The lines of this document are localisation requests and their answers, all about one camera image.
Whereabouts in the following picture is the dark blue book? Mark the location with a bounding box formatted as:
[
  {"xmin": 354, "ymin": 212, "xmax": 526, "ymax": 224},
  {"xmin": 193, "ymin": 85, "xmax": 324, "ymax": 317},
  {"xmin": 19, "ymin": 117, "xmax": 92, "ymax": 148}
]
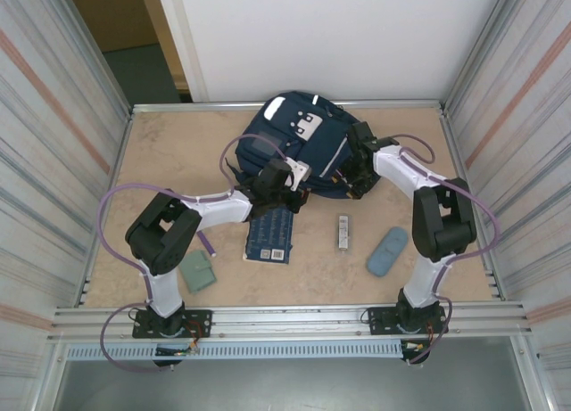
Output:
[{"xmin": 243, "ymin": 207, "xmax": 296, "ymax": 266}]

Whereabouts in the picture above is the navy blue backpack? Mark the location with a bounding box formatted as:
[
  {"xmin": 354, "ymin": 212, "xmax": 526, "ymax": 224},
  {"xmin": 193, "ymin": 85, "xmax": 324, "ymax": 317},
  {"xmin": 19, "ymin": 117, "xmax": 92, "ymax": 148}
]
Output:
[{"xmin": 225, "ymin": 90, "xmax": 359, "ymax": 201}]

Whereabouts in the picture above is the light blue pouch case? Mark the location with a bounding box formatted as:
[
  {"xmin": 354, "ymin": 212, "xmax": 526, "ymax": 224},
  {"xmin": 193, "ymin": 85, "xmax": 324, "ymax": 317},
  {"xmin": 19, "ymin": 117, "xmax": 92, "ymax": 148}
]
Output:
[{"xmin": 366, "ymin": 226, "xmax": 409, "ymax": 279}]

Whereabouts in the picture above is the purple pen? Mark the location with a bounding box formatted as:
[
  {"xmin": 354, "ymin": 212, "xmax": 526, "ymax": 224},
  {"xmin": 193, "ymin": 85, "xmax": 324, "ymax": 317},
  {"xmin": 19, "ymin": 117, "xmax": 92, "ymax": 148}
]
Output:
[{"xmin": 197, "ymin": 230, "xmax": 218, "ymax": 259}]

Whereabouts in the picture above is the green wallet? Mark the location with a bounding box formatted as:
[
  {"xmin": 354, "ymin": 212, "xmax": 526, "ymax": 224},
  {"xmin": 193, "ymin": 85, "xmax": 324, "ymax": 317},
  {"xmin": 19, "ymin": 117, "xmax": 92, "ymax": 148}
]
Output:
[{"xmin": 178, "ymin": 249, "xmax": 219, "ymax": 295}]

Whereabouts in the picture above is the grey metal shelf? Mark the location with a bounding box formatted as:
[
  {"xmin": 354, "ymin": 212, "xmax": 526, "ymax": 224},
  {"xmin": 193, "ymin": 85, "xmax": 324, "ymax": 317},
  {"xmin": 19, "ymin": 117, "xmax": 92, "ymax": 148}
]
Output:
[{"xmin": 53, "ymin": 360, "xmax": 536, "ymax": 411}]

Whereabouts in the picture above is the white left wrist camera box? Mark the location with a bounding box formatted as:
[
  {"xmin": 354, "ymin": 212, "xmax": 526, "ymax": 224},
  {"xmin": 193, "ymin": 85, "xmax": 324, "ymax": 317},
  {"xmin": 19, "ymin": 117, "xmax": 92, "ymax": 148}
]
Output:
[{"xmin": 285, "ymin": 158, "xmax": 310, "ymax": 192}]

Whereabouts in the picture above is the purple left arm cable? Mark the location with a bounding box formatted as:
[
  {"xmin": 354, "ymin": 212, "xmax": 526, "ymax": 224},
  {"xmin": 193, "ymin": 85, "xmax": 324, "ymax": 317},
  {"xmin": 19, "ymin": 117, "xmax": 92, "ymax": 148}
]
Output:
[{"xmin": 96, "ymin": 134, "xmax": 289, "ymax": 374}]

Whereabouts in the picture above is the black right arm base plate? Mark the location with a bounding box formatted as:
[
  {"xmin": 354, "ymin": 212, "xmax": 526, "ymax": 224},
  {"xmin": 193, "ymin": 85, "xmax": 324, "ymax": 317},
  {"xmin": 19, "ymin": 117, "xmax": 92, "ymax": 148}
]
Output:
[{"xmin": 365, "ymin": 305, "xmax": 448, "ymax": 337}]

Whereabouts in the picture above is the grey slotted cable duct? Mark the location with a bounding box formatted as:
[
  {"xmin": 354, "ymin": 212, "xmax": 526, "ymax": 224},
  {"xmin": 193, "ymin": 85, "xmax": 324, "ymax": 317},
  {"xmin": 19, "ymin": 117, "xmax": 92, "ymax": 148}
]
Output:
[{"xmin": 65, "ymin": 342, "xmax": 405, "ymax": 361}]

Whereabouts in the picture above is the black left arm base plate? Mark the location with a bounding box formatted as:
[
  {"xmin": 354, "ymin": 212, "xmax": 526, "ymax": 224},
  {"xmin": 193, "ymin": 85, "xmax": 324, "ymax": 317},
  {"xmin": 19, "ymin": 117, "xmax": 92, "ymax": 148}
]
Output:
[{"xmin": 131, "ymin": 308, "xmax": 213, "ymax": 340}]

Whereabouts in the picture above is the white door frame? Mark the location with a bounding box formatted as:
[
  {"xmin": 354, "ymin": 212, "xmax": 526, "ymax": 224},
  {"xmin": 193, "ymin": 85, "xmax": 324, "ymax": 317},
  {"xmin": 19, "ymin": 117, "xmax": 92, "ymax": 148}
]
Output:
[{"xmin": 153, "ymin": 0, "xmax": 211, "ymax": 103}]

